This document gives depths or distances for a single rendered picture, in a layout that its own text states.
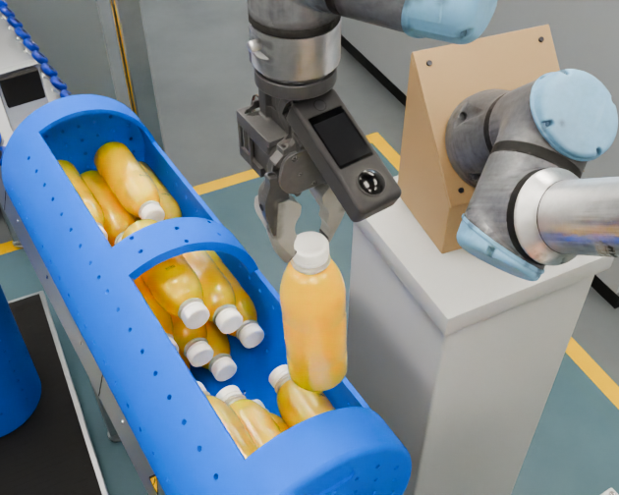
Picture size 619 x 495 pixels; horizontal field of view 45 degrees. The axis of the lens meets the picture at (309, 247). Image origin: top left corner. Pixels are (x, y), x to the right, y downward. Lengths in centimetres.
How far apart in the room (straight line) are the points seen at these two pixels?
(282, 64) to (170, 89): 316
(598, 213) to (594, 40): 171
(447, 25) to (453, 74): 63
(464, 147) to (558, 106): 19
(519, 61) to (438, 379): 52
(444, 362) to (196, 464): 47
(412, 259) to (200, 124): 241
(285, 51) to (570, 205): 38
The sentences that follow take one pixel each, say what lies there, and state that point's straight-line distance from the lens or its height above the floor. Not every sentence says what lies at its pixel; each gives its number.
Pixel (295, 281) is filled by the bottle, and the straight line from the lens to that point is 77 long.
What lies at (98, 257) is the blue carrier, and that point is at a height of 121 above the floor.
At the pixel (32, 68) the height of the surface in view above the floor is 108.
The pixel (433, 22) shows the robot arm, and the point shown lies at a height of 174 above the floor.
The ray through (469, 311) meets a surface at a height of 115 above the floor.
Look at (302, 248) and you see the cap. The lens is 76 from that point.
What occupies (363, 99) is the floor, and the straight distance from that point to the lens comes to 365.
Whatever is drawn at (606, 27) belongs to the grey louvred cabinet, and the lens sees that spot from 246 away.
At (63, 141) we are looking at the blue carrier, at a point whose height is 115.
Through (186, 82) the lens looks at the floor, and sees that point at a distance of 381.
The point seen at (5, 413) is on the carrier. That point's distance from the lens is 224.
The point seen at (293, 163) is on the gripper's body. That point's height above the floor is 157.
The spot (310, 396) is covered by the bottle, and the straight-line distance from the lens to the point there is 109.
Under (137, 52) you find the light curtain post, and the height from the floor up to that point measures 96.
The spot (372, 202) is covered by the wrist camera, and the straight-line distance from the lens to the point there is 62.
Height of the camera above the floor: 198
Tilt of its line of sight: 44 degrees down
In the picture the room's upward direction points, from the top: straight up
